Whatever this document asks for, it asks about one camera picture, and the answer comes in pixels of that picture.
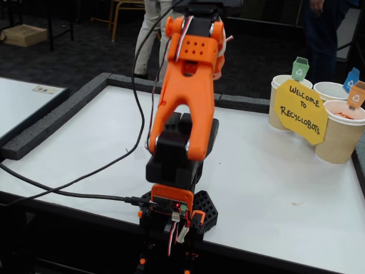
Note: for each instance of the person in beige trousers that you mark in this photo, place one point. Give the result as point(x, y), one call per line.
point(148, 34)

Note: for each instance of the brown cardboard box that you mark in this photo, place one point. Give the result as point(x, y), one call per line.
point(25, 35)

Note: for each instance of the black framed whiteboard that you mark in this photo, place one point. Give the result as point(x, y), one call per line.
point(17, 108)

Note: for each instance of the small paper label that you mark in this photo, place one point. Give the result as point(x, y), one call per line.
point(44, 90)

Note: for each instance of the paper cup with blue tag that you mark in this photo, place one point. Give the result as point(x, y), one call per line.
point(328, 90)

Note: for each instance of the dark grey foam strip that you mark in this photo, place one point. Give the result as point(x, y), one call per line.
point(34, 135)
point(245, 102)
point(122, 80)
point(360, 162)

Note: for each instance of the person in dark blue clothes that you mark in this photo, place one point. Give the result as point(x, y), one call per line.
point(325, 42)

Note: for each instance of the orange framed controller board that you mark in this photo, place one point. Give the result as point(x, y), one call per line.
point(171, 192)

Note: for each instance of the green recycling bin tag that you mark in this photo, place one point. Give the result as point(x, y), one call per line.
point(300, 71)

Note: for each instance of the paper cup with orange tag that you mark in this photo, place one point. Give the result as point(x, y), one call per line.
point(339, 142)

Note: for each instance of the orange and black robot arm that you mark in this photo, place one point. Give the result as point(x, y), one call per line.
point(182, 114)

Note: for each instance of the blue recycling bin tag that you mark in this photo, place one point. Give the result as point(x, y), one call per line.
point(350, 81)

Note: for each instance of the black metal table frame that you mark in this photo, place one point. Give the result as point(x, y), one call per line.
point(51, 34)

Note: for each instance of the black honeycomb robot base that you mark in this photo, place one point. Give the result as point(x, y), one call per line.
point(205, 208)

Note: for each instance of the black orange table clamp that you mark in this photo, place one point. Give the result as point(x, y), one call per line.
point(196, 219)
point(144, 228)

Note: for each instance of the white masking tape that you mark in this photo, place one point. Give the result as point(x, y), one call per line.
point(225, 42)

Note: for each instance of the white panel with dark frame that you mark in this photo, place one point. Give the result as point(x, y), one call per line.
point(352, 28)

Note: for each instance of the orange recycling bin tag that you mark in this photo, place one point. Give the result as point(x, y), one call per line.
point(357, 95)

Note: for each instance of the bystander hand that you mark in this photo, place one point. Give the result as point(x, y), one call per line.
point(316, 5)

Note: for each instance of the paper cup with green tag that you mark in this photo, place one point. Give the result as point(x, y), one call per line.
point(278, 114)

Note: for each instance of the yellow welcome sign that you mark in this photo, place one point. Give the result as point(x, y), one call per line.
point(302, 120)

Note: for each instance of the thin black stand rod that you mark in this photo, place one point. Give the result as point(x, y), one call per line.
point(348, 45)

